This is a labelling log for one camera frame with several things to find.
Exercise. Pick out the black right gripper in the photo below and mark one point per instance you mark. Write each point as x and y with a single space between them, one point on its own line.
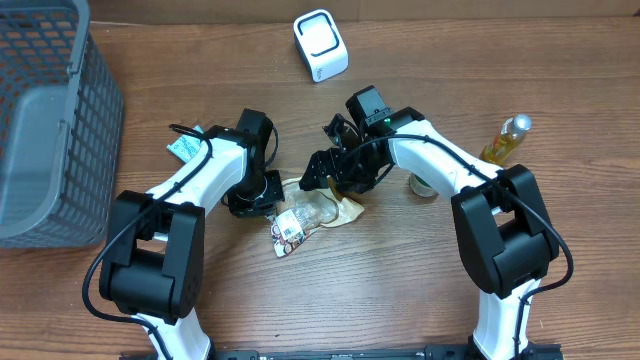
320 166

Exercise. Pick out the teal crinkled wrapper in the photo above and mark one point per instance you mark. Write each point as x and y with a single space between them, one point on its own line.
185 147

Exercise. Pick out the green lid jar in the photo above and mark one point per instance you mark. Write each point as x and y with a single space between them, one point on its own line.
421 188

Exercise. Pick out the grey plastic mesh basket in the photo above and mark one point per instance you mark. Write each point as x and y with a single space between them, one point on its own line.
62 118

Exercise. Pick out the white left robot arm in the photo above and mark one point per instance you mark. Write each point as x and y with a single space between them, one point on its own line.
152 264

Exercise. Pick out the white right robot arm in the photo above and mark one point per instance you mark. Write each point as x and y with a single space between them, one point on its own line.
505 239

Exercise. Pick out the yellow oil bottle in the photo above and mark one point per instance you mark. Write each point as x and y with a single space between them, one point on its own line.
511 135

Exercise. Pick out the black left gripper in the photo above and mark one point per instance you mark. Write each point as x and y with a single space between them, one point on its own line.
243 209

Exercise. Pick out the brown nut snack pouch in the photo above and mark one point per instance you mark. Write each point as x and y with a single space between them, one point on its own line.
302 213

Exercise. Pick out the white barcode scanner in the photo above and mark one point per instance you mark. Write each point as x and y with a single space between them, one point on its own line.
320 44

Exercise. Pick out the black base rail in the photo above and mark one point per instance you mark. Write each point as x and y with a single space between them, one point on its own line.
345 354

